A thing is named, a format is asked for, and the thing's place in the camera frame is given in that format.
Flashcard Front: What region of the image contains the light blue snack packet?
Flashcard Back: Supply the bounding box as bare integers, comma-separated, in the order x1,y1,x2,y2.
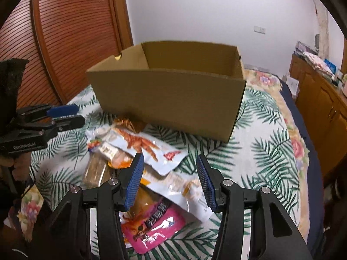
87,123,189,176

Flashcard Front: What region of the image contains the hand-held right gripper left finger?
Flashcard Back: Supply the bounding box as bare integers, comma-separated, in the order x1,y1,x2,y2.
45,153,145,260

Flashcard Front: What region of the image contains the white paper bag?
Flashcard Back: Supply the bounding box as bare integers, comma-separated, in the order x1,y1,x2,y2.
285,76,300,95

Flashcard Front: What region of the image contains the wooden cabinet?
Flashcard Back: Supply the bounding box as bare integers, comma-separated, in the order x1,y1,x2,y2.
289,54,347,179

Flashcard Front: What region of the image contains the dark blue mattress cover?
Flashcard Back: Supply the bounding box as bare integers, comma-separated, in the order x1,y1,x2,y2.
279,78,326,258

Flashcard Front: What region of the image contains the orange snack packet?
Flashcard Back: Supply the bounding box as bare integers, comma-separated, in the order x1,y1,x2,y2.
114,116,147,133

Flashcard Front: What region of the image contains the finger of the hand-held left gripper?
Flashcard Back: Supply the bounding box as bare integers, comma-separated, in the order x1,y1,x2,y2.
11,115,85,136
16,104,80,122

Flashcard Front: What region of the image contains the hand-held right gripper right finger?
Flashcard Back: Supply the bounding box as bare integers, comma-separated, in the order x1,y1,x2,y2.
196,154,312,260

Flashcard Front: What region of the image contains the clear brown snack packet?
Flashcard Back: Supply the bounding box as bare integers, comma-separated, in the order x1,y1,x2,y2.
83,154,109,189

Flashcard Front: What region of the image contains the purple folded cloth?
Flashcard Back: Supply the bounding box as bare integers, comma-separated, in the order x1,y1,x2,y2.
295,41,318,55

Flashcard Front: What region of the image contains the pink snack packet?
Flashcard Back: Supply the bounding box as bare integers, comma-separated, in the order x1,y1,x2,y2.
121,185,187,254

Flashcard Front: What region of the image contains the blue box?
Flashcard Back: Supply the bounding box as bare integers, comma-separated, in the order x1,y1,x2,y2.
324,59,338,72

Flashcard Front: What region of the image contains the brown cardboard box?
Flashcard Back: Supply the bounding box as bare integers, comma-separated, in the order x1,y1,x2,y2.
86,41,247,143

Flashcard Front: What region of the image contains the leaf print bedsheet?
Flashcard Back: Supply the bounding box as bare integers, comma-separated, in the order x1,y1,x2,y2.
8,68,312,260

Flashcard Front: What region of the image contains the small white snack packet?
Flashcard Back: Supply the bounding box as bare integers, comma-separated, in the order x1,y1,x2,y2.
88,138,121,160

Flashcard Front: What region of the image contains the floral folded cloth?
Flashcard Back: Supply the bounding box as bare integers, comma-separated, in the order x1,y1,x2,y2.
301,51,334,74

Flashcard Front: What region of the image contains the cream curtain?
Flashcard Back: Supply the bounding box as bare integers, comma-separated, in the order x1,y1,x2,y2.
316,3,330,60

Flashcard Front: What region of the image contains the person's left hand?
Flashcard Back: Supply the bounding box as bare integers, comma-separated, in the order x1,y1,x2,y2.
0,153,31,182

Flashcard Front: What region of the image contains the wooden louvered wardrobe door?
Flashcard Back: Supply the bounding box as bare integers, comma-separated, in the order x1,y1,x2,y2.
0,0,133,106

